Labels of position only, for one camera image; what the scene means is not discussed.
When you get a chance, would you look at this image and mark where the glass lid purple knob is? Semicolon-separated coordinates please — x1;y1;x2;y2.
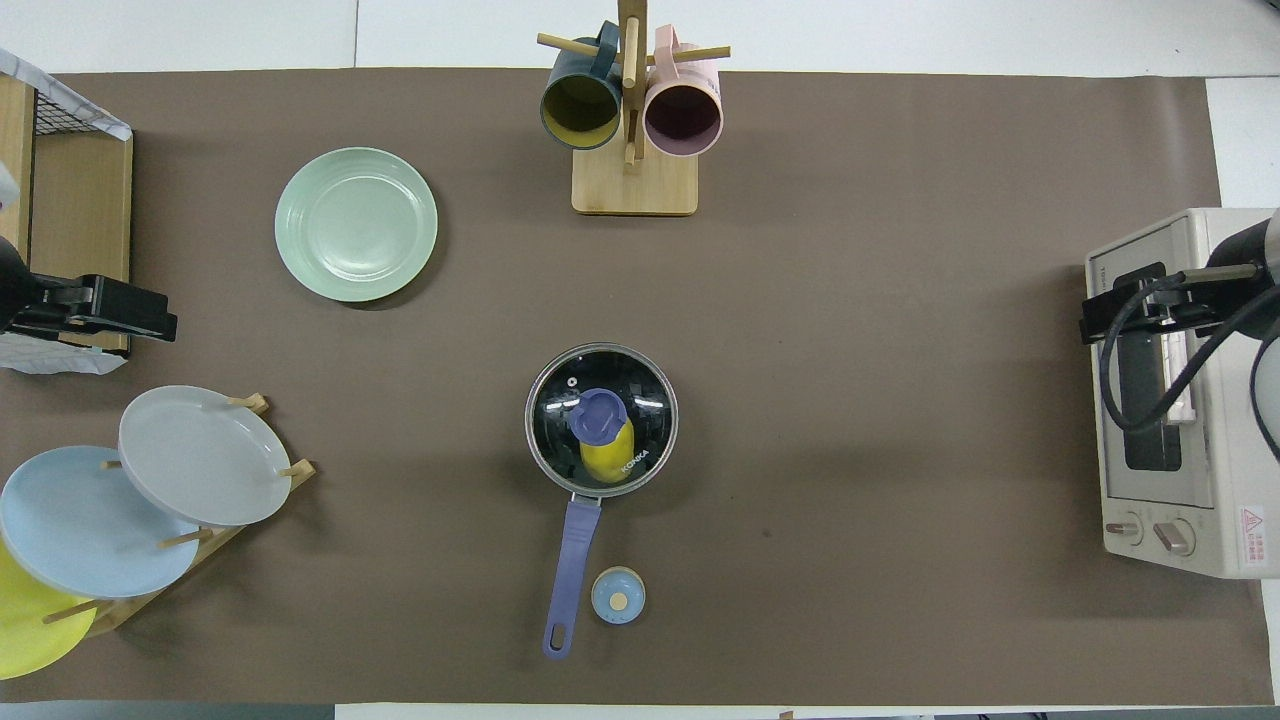
526;344;679;497

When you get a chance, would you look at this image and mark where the beige toaster oven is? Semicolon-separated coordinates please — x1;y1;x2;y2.
1085;207;1280;579

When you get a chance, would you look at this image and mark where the marbled white cloth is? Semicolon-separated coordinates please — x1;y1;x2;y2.
0;332;128;377
0;48;133;142

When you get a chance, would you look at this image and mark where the mint green plate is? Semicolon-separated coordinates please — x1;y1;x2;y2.
275;147;439;303

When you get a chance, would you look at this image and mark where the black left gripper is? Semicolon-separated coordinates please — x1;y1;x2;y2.
12;275;179;344

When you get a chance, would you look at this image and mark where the grey plate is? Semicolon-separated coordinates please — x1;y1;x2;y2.
118;385;293;528

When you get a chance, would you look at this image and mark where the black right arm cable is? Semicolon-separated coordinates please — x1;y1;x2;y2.
1098;272;1280;463

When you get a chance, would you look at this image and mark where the brown table mat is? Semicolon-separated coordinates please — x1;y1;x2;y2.
0;68;1276;706

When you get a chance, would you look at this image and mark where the wooden plate rack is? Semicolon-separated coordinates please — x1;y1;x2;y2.
40;393;317;638

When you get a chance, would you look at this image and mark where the pink mug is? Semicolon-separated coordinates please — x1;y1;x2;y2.
643;25;724;158

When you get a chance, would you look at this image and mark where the yellow plate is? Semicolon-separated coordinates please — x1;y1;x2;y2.
0;540;98;681

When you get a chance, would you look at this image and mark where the dark teal mug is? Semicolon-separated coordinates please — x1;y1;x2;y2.
540;22;625;151

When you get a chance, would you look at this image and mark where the light blue plate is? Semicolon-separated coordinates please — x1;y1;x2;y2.
0;445;201;599

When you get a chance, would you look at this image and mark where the wooden mug tree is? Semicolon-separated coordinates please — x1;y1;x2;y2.
537;0;731;217

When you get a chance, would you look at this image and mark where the black pot purple handle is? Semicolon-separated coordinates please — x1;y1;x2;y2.
524;342;680;660

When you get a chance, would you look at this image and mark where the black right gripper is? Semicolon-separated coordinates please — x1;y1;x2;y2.
1079;262;1233;346

